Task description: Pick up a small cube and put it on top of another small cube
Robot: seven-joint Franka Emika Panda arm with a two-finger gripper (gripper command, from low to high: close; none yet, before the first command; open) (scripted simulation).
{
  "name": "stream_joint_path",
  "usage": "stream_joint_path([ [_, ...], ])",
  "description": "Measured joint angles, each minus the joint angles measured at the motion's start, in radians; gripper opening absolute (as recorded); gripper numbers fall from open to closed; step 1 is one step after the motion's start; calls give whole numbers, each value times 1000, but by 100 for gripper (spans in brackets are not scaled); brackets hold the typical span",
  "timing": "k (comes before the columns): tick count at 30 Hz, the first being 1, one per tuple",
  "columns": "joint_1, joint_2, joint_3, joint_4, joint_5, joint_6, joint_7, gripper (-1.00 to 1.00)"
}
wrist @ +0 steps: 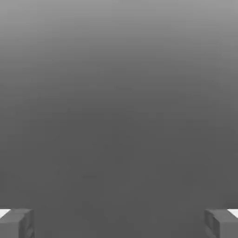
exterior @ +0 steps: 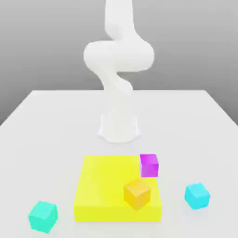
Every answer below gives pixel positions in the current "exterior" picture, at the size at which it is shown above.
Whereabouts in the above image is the small magenta cube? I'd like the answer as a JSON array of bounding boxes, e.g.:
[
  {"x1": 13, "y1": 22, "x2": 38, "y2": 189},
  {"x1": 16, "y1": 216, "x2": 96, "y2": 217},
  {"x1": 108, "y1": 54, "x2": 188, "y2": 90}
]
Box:
[{"x1": 139, "y1": 153, "x2": 159, "y2": 178}]

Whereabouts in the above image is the small orange cube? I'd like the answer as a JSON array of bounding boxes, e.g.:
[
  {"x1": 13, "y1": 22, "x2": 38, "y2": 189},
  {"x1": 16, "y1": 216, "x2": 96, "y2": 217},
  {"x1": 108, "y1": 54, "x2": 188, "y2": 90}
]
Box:
[{"x1": 124, "y1": 178, "x2": 152, "y2": 212}]

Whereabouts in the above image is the small cyan cube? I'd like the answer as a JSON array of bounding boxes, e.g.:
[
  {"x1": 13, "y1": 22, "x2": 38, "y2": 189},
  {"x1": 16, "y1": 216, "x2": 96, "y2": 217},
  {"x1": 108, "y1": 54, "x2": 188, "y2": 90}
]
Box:
[{"x1": 184, "y1": 182, "x2": 211, "y2": 211}]

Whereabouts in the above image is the small turquoise cube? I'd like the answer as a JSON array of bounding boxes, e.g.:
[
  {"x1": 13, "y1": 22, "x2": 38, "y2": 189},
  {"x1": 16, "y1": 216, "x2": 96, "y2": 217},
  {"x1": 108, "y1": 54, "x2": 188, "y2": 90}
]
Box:
[{"x1": 28, "y1": 200, "x2": 59, "y2": 234}]

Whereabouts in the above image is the large yellow box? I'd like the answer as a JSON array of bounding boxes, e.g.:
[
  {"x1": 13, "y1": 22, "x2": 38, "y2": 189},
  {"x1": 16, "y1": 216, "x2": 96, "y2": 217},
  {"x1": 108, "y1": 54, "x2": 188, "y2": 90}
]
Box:
[{"x1": 73, "y1": 155, "x2": 162, "y2": 223}]

